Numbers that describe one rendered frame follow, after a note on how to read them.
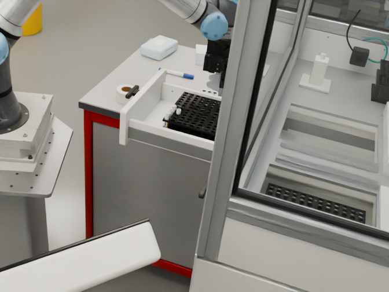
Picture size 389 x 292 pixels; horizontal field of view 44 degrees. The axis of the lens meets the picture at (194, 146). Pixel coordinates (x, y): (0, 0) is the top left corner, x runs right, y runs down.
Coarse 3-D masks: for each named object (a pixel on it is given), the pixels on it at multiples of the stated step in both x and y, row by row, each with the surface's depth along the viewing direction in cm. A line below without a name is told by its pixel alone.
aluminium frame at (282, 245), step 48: (240, 0) 60; (240, 48) 63; (240, 96) 67; (240, 144) 71; (240, 192) 77; (240, 240) 81; (288, 240) 78; (336, 240) 75; (384, 240) 73; (336, 288) 80; (384, 288) 76
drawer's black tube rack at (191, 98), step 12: (192, 96) 142; (180, 108) 136; (192, 108) 137; (204, 108) 138; (216, 108) 138; (180, 120) 132; (192, 120) 131; (204, 120) 133; (216, 120) 133; (192, 132) 133; (204, 132) 128
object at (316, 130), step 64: (320, 0) 59; (384, 0) 56; (320, 64) 63; (384, 64) 60; (256, 128) 71; (320, 128) 67; (384, 128) 64; (256, 192) 77; (320, 192) 73; (384, 192) 69
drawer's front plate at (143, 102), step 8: (160, 72) 146; (152, 80) 142; (160, 80) 146; (144, 88) 137; (152, 88) 141; (160, 88) 148; (136, 96) 133; (144, 96) 136; (152, 96) 143; (160, 96) 151; (128, 104) 129; (136, 104) 131; (144, 104) 138; (152, 104) 145; (120, 112) 126; (128, 112) 127; (136, 112) 133; (144, 112) 140; (120, 120) 128; (128, 120) 129; (120, 128) 129; (128, 128) 130; (120, 136) 130
